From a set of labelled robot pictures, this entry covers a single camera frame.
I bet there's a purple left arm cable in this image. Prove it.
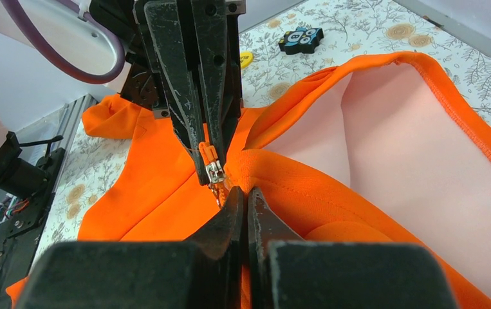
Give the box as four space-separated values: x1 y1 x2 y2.
0 0 125 85

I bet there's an orange zip jacket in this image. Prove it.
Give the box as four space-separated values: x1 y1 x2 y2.
5 51 491 309

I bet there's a floral table mat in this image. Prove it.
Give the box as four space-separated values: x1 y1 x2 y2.
35 1 491 255

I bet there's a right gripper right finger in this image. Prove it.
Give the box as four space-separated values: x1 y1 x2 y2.
248 187 458 308

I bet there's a yellow round toy piece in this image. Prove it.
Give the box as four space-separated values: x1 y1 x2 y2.
239 51 254 69

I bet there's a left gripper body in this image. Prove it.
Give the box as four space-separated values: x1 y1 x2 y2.
89 1 245 118

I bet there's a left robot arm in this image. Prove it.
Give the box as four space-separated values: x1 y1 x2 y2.
0 1 246 191

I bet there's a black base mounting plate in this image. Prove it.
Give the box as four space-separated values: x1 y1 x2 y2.
0 147 66 308

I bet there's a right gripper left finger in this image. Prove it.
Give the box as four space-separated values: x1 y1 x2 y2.
16 187 244 308

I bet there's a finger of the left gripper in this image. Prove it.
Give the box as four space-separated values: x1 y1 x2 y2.
190 1 227 167
144 1 208 186

